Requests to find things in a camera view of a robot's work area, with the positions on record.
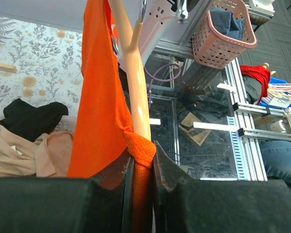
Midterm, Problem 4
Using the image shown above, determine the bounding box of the black garment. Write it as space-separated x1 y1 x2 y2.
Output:
0 99 68 142

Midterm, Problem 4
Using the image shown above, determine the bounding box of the orange t shirt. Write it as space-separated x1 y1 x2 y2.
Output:
67 0 156 233

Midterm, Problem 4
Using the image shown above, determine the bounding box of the aluminium rail frame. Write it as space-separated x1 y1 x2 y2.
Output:
146 50 291 181

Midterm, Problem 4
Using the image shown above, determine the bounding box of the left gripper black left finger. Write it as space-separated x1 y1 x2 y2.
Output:
0 151 134 233

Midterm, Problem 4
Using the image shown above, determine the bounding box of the wooden clothes rack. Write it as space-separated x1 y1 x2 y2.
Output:
0 63 17 73

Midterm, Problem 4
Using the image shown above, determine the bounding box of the red fabric outside cell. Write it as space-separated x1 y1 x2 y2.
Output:
240 63 271 105

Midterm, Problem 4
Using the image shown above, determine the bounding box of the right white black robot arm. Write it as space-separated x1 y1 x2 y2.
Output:
108 0 178 71

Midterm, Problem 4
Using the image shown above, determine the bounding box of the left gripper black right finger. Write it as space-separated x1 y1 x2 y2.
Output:
153 142 291 233

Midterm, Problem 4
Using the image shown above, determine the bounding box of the orange wavy hanger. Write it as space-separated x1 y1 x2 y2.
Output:
107 0 190 141

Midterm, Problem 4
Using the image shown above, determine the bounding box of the seated person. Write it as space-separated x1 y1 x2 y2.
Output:
259 140 291 185

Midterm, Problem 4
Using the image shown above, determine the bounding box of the blue crate with hangers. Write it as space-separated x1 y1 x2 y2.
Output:
259 77 291 109

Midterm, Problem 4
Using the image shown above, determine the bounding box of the pink plastic basket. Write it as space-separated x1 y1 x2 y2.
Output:
192 0 258 69

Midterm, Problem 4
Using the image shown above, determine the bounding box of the beige garment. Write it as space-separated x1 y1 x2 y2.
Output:
0 125 73 177

